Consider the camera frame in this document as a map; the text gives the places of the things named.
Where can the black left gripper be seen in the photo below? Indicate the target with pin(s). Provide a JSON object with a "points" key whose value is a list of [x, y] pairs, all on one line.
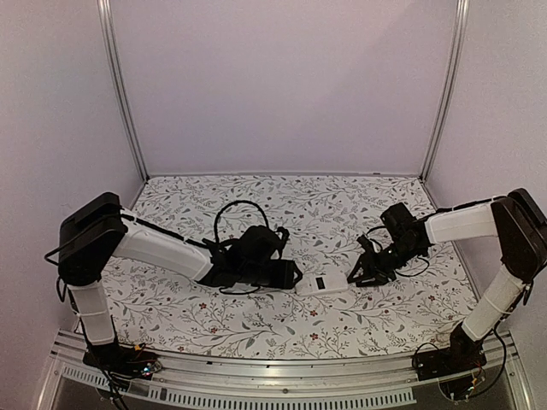
{"points": [[285, 279]]}

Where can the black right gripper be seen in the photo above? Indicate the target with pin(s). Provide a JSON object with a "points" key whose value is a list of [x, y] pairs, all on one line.
{"points": [[382, 260]]}

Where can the white red remote control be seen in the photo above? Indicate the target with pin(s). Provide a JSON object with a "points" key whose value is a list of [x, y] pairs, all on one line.
{"points": [[317, 285]]}

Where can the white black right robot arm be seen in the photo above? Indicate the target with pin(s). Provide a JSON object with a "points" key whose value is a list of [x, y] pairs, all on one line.
{"points": [[505, 235]]}

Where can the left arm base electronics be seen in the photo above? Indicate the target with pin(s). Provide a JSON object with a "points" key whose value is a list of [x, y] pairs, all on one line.
{"points": [[121, 364]]}

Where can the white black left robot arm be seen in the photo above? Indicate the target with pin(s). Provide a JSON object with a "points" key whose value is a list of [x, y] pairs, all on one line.
{"points": [[103, 229]]}

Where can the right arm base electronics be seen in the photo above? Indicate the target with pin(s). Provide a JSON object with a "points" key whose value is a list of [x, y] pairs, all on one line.
{"points": [[462, 355]]}

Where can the floral patterned table mat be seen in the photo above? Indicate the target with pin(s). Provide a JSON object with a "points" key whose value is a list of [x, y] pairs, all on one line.
{"points": [[324, 216]]}

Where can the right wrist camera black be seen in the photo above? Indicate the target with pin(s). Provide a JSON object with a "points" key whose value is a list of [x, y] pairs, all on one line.
{"points": [[369, 244]]}

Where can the aluminium front rail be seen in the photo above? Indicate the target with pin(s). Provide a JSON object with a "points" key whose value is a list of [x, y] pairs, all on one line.
{"points": [[189, 381]]}

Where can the aluminium right frame post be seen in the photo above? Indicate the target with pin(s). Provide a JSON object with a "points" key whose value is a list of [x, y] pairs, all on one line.
{"points": [[455, 55]]}

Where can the aluminium frame post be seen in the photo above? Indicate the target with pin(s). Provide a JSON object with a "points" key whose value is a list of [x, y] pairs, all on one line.
{"points": [[455, 55], [114, 62]]}

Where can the aluminium left frame post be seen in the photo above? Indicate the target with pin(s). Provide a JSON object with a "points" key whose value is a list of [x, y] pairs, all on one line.
{"points": [[114, 62]]}

